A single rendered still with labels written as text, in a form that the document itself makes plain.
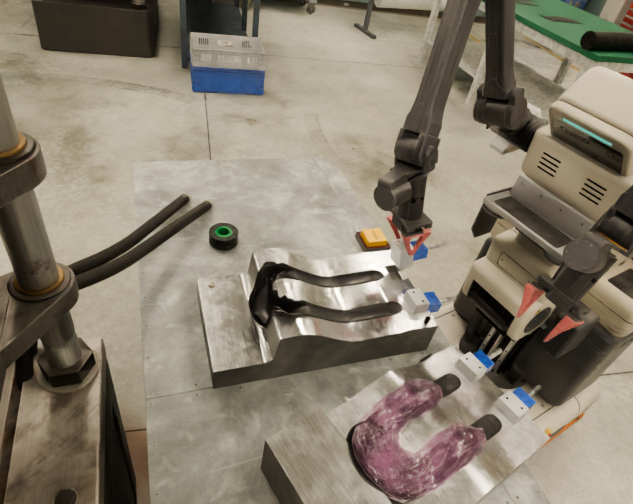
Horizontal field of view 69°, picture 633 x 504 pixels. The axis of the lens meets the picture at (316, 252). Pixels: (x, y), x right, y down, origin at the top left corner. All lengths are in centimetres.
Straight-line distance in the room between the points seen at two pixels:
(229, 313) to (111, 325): 119
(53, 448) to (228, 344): 35
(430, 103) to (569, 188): 46
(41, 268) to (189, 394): 37
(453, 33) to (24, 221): 80
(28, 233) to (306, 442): 54
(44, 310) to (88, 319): 137
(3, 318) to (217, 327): 39
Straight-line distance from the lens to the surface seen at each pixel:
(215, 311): 104
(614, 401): 256
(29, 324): 84
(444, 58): 99
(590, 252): 92
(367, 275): 114
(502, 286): 142
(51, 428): 102
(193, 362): 103
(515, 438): 103
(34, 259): 83
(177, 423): 96
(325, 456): 82
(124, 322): 218
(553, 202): 128
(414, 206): 103
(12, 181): 71
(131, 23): 476
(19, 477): 99
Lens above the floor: 164
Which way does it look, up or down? 40 degrees down
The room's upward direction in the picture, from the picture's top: 11 degrees clockwise
